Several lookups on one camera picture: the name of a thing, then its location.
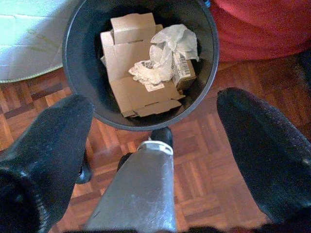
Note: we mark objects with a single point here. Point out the white quilted mattress green trim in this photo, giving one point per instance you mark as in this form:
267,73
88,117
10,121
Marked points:
24,48

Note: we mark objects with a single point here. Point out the black round trash bin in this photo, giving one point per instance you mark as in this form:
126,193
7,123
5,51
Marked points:
80,72

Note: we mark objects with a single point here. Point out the crumpled clear plastic wrap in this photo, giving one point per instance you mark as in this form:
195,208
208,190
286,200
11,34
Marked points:
165,48

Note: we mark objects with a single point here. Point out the small barcoded cardboard box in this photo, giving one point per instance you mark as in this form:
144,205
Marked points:
187,75

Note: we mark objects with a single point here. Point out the flattened brown cardboard box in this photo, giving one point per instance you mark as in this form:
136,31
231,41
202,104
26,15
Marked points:
126,60

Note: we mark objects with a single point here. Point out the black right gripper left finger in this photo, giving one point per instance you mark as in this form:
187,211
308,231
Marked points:
48,145

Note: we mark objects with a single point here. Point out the large red cushion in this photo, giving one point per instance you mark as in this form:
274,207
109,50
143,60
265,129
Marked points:
255,24

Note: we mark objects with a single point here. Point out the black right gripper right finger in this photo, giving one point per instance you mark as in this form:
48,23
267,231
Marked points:
267,157

